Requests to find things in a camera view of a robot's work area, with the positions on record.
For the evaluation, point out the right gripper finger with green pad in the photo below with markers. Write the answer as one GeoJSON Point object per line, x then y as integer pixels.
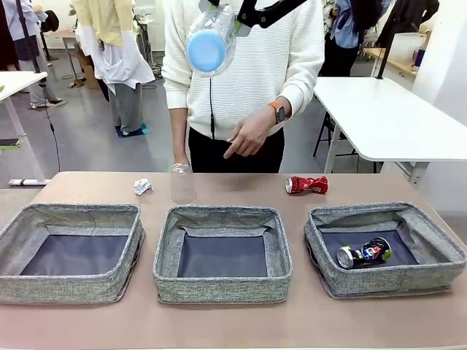
{"type": "Point", "coordinates": [211, 3]}
{"type": "Point", "coordinates": [262, 12]}

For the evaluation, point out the clear bottle with pink label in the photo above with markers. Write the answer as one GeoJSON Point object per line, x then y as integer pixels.
{"type": "Point", "coordinates": [208, 51]}

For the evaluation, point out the silver foil ball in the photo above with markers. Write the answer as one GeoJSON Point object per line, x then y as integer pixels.
{"type": "Point", "coordinates": [143, 187]}

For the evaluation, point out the clear plastic cup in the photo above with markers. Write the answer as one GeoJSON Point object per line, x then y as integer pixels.
{"type": "Point", "coordinates": [182, 186]}

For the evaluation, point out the crushed red can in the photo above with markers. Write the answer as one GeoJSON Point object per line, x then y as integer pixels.
{"type": "Point", "coordinates": [306, 185]}

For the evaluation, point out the crushed blue can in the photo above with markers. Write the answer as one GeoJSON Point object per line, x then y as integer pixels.
{"type": "Point", "coordinates": [365, 253]}

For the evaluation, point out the person's right forearm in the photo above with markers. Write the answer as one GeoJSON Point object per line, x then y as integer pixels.
{"type": "Point", "coordinates": [178, 131]}

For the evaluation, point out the person's left hand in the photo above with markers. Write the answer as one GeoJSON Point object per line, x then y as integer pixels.
{"type": "Point", "coordinates": [251, 136]}

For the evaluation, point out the person's right hand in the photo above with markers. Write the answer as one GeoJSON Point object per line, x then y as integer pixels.
{"type": "Point", "coordinates": [180, 158]}

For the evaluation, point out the small white table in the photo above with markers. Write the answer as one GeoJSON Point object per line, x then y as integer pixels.
{"type": "Point", "coordinates": [18, 79]}

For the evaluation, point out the black pole on small table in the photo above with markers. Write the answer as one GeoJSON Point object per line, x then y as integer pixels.
{"type": "Point", "coordinates": [31, 43]}

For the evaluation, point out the person in pale blue shirt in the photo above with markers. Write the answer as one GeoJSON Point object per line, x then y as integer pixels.
{"type": "Point", "coordinates": [22, 33]}

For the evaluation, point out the person's white knit sweater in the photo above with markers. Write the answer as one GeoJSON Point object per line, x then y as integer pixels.
{"type": "Point", "coordinates": [262, 73]}

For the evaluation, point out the person in blue tied shirt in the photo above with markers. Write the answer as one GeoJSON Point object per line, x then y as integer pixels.
{"type": "Point", "coordinates": [346, 33]}

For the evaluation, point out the brown cardboard box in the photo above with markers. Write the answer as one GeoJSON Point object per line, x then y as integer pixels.
{"type": "Point", "coordinates": [85, 69]}

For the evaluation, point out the orange wrist watch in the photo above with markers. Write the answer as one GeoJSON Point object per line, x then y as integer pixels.
{"type": "Point", "coordinates": [280, 113]}

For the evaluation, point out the person in yellow sweater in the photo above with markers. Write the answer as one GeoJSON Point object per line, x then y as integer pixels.
{"type": "Point", "coordinates": [109, 43]}

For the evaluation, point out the black pole on large table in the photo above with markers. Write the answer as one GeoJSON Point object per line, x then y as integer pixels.
{"type": "Point", "coordinates": [383, 62]}

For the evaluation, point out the person in black coat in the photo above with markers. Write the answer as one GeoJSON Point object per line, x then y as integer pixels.
{"type": "Point", "coordinates": [405, 14]}

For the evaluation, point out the person's black trousers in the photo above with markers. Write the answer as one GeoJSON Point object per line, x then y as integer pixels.
{"type": "Point", "coordinates": [237, 156]}

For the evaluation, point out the clear plastic storage box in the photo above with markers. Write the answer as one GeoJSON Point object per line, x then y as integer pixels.
{"type": "Point", "coordinates": [406, 49]}

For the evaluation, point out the grey fabric basket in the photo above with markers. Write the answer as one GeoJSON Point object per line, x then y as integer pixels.
{"type": "Point", "coordinates": [219, 289]}
{"type": "Point", "coordinates": [365, 282]}
{"type": "Point", "coordinates": [54, 288]}

